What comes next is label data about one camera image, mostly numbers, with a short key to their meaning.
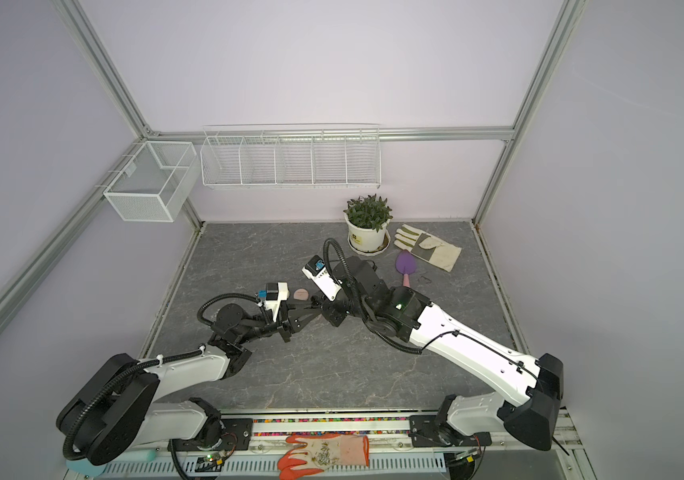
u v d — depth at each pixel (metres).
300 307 0.74
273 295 0.64
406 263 1.07
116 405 0.42
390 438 0.74
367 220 0.99
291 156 0.99
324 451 0.69
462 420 0.62
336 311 0.60
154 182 0.94
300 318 0.72
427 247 1.13
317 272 0.57
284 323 0.66
